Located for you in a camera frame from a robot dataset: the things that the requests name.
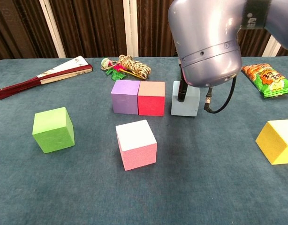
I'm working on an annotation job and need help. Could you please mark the green foam cube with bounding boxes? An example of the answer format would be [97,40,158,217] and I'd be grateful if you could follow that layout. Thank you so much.
[32,106,75,154]

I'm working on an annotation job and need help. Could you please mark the folding fan dark red ribs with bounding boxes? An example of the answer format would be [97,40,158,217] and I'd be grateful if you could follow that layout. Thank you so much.
[0,55,94,100]

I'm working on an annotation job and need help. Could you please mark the red foam cube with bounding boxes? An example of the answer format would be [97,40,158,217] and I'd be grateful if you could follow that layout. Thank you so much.
[137,81,166,117]

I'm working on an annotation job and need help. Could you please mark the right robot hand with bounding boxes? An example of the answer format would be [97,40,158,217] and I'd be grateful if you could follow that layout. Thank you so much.
[177,70,188,103]

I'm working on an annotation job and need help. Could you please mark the white metal frame post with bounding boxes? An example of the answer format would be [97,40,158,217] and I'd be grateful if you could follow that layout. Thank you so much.
[262,35,288,57]
[122,0,139,57]
[38,0,67,59]

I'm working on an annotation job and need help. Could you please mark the yellow foam cube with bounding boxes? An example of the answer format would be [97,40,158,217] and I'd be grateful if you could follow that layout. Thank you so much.
[255,119,288,165]

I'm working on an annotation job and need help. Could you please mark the purple foam cube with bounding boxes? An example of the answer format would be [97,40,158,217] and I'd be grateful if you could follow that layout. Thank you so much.
[110,79,141,115]

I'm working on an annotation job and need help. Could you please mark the pale pink foam cube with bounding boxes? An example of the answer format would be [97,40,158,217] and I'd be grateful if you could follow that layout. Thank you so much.
[115,119,158,172]

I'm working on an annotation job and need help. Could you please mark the orange green snack bag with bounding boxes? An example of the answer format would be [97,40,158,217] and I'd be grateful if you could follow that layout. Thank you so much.
[241,63,288,98]

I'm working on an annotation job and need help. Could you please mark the light blue foam cube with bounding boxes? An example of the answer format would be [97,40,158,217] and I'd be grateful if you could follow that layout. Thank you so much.
[170,80,201,117]

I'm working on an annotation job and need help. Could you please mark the braided beige rope bundle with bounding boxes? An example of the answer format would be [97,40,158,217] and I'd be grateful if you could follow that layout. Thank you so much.
[118,54,152,80]

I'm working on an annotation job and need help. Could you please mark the dark brown pleated curtain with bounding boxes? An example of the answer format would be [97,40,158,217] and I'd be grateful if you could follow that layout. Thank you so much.
[0,0,288,62]

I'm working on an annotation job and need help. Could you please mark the blue felt table mat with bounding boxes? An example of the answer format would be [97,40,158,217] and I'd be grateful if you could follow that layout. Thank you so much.
[0,56,288,225]

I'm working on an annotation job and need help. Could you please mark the colourful tassel ornament green leaves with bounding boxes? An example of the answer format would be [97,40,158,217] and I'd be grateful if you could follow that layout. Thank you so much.
[100,58,135,82]

